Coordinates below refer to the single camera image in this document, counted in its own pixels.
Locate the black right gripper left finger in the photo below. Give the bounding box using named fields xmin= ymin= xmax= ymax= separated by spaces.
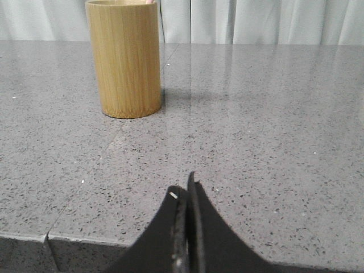
xmin=106 ymin=186 xmax=188 ymax=272

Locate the bamboo cylinder holder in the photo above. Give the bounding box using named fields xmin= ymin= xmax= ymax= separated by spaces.
xmin=85 ymin=1 xmax=161 ymax=119

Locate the thin black cable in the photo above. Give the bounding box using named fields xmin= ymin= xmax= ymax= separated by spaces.
xmin=159 ymin=0 xmax=166 ymax=43

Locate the white curtain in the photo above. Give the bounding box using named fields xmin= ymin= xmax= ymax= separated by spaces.
xmin=1 ymin=1 xmax=363 ymax=46

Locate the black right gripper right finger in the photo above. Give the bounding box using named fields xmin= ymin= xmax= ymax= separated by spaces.
xmin=187 ymin=171 xmax=275 ymax=272

